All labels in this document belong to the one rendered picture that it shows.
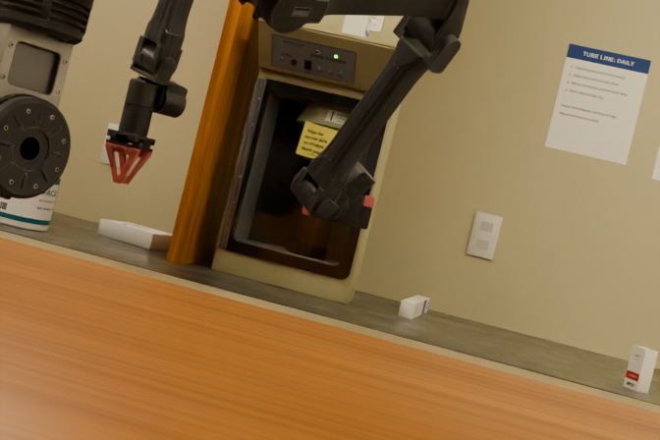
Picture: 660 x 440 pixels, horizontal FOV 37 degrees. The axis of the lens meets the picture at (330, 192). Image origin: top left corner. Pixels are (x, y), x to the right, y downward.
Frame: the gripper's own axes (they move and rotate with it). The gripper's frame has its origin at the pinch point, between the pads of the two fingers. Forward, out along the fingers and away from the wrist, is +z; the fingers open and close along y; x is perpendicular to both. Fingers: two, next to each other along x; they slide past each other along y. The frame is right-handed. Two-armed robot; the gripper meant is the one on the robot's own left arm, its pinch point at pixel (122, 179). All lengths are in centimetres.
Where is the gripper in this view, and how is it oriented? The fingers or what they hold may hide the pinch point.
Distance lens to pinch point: 197.6
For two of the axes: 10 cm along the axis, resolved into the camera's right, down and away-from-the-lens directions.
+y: 1.6, 0.3, 9.9
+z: -2.3, 9.7, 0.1
